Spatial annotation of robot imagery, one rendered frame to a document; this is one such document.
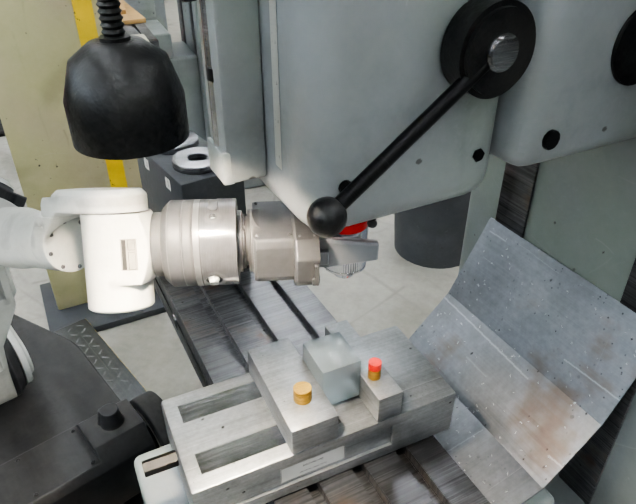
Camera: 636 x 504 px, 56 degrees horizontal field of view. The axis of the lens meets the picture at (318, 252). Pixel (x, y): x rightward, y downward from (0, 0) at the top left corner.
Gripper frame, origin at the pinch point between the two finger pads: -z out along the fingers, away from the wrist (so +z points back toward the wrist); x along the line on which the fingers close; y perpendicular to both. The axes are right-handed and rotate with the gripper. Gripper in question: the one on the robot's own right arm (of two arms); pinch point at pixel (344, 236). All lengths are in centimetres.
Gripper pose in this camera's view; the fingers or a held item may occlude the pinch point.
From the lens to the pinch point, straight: 62.4
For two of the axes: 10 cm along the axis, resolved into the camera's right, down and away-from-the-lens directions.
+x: -1.0, -5.5, 8.3
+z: -9.9, 0.4, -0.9
